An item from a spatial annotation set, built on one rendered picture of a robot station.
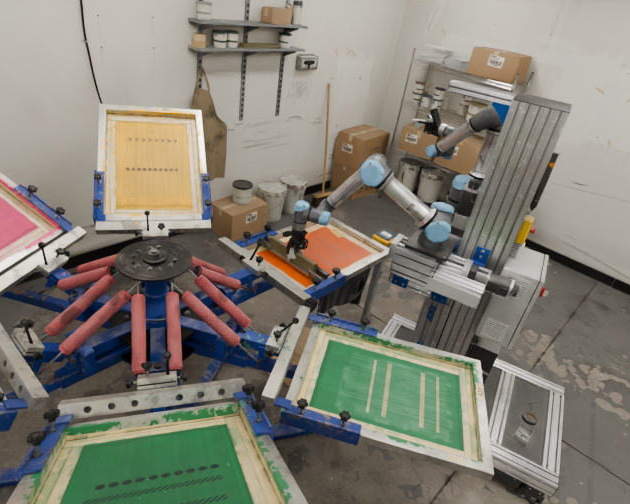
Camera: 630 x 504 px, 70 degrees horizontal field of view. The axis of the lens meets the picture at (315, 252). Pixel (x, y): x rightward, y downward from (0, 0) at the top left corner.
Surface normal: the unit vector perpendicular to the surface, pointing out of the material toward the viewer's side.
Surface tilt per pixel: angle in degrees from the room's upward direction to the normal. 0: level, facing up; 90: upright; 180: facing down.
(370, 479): 0
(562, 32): 90
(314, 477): 0
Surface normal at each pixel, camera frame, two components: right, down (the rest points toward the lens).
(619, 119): -0.68, 0.30
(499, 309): -0.48, 0.40
